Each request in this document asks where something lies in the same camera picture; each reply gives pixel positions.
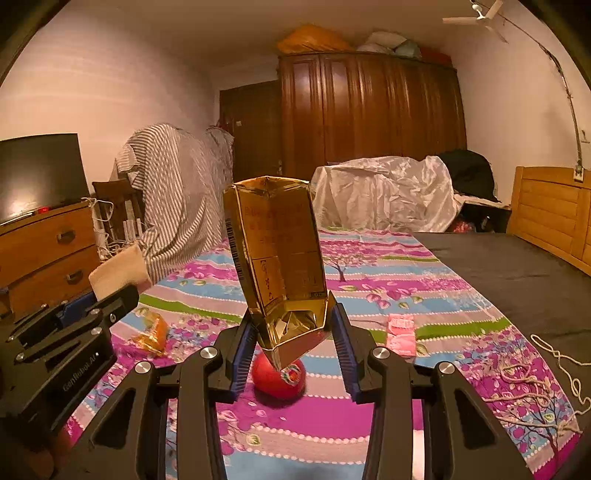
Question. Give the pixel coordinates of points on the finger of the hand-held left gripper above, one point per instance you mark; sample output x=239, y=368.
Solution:
x=74, y=308
x=115, y=302

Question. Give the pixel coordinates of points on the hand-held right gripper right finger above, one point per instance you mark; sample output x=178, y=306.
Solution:
x=344, y=353

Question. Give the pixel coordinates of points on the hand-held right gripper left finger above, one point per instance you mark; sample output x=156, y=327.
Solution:
x=242, y=357

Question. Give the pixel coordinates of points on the beige spongy piece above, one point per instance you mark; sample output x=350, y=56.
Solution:
x=120, y=272

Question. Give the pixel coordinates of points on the gold foil carton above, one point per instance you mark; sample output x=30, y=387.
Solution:
x=281, y=258

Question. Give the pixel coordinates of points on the red apple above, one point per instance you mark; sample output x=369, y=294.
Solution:
x=277, y=384

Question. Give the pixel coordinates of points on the orange crumpled wrapper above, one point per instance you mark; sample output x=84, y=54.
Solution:
x=152, y=334

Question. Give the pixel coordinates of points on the pink patterned packet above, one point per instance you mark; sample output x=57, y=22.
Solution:
x=401, y=345
x=400, y=323

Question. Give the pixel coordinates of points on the wooden drawer dresser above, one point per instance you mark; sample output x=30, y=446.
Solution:
x=41, y=258

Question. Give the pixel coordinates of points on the floral striped blanket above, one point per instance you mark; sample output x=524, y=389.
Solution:
x=369, y=286

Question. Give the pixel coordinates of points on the white router antennas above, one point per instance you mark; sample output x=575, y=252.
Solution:
x=131, y=228

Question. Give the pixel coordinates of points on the dark wooden chair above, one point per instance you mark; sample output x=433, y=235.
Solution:
x=113, y=194

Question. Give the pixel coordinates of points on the grey striped cloth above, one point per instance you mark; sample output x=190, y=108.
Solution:
x=175, y=198

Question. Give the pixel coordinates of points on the black flat monitor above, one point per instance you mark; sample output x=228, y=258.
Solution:
x=41, y=175

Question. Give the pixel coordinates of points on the white satin cloth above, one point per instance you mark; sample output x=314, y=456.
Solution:
x=383, y=194

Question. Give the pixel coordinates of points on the dark grey bed sheet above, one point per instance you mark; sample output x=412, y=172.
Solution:
x=498, y=277

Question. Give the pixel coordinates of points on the pink red patterned bag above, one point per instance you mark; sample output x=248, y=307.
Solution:
x=461, y=226

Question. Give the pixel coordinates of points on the beige twine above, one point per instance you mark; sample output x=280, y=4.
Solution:
x=521, y=379

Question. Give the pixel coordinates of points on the pale striped cloth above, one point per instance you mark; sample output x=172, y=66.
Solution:
x=221, y=157

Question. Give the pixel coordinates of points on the dark side table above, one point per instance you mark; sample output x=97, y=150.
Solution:
x=489, y=217

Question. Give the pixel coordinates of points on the black clothes pile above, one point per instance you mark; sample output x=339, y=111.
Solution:
x=466, y=175

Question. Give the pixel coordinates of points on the dark wooden door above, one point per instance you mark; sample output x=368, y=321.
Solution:
x=251, y=134

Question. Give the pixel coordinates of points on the brown wooden wardrobe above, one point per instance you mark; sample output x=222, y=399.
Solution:
x=369, y=110

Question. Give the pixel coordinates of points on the wooden bed headboard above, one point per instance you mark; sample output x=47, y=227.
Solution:
x=549, y=212

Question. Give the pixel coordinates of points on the light blue pillow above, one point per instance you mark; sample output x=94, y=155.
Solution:
x=410, y=50

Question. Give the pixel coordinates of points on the white pillow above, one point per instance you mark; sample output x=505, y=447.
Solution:
x=378, y=42

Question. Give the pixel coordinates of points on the orange stuffed bag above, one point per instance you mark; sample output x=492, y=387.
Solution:
x=314, y=40

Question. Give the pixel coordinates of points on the white ceiling fan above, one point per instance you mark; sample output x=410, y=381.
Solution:
x=482, y=18

